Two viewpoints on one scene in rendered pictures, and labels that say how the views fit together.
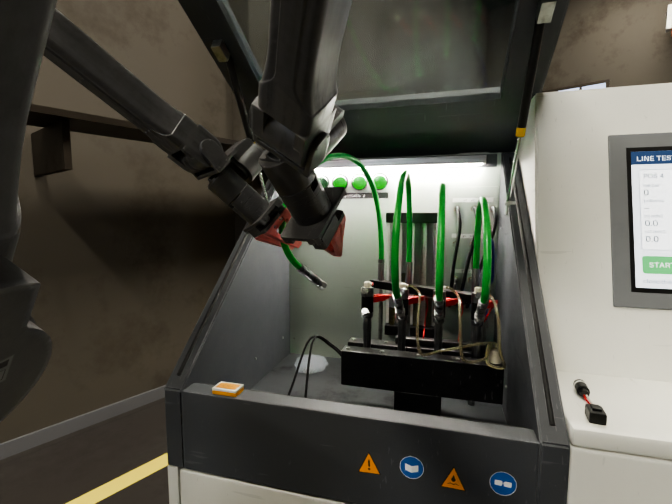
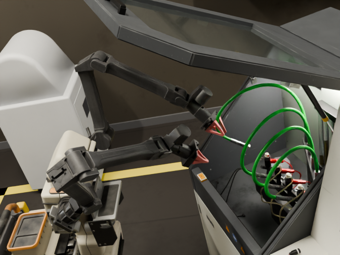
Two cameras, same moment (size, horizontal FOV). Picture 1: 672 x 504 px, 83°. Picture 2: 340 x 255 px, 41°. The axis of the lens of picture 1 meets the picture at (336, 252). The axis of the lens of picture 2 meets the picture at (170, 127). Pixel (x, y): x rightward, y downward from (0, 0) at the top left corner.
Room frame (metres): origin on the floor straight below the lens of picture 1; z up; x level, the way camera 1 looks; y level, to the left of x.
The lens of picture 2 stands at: (-0.20, -1.21, 2.40)
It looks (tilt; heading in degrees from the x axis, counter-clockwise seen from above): 34 degrees down; 61
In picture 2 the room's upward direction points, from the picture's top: 14 degrees counter-clockwise
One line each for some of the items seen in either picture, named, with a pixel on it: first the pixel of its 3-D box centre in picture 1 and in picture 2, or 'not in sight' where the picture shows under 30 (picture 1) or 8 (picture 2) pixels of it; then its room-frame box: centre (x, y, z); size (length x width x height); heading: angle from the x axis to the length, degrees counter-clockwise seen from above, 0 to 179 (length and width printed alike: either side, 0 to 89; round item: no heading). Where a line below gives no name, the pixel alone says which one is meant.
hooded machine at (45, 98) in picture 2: not in sight; (51, 111); (0.63, 2.11, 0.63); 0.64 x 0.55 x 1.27; 141
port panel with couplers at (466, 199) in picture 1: (471, 243); not in sight; (1.05, -0.38, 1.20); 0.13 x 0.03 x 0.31; 74
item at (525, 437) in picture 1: (340, 450); (225, 218); (0.63, -0.01, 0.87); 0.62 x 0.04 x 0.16; 74
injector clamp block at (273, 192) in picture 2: (418, 381); (286, 207); (0.83, -0.19, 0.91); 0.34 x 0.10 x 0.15; 74
